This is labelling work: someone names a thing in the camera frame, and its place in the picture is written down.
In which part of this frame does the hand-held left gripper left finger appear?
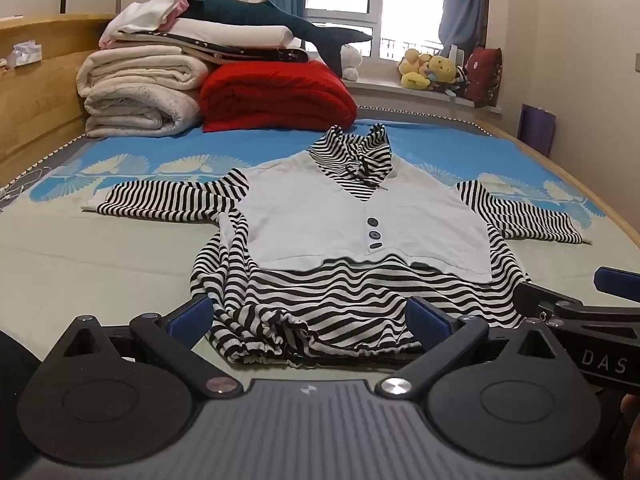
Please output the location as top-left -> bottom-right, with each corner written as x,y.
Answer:
50,294 -> 242,401

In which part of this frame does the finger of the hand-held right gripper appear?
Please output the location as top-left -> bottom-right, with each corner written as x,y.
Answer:
593,266 -> 640,307
514,281 -> 588,325

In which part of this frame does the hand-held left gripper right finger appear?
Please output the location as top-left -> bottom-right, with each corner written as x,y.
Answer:
375,296 -> 571,403

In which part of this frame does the black white striped hooded top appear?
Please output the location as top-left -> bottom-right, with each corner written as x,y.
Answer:
82,125 -> 596,365

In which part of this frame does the purple paper bag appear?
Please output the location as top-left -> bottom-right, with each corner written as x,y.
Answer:
517,103 -> 557,157

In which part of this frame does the dark red cushion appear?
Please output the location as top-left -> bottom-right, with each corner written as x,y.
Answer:
464,46 -> 503,109

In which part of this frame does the cream folded blanket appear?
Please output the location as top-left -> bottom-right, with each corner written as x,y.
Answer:
76,45 -> 211,139

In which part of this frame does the white windowsill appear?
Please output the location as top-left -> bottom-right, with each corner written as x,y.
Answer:
344,76 -> 502,112

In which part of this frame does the red folded blanket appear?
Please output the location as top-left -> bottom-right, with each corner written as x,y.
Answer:
199,60 -> 359,134

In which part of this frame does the yellow round face plush toy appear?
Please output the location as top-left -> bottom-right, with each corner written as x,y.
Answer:
428,55 -> 459,88

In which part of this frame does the yellow duck plush toy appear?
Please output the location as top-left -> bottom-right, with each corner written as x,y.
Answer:
398,49 -> 434,92

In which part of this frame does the wooden headboard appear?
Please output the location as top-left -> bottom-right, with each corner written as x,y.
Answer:
0,12 -> 121,183

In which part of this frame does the dark trimmed folded quilt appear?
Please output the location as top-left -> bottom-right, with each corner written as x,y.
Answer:
107,30 -> 309,67

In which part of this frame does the white plush toy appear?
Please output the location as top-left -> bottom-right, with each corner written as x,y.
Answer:
341,44 -> 363,81

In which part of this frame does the white folded quilt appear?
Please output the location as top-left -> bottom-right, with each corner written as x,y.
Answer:
165,17 -> 297,52

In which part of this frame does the pink white folded cloth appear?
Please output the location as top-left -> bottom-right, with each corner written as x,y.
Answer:
99,0 -> 190,47

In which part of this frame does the dark blue shark plush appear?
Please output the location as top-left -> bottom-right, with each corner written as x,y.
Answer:
182,0 -> 374,75

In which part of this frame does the tissue pack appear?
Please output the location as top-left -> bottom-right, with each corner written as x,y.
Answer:
7,42 -> 43,67

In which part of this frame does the wooden bed frame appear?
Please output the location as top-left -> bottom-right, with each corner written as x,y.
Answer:
475,117 -> 640,243

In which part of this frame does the white cable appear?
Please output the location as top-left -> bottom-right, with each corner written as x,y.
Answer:
0,162 -> 51,211

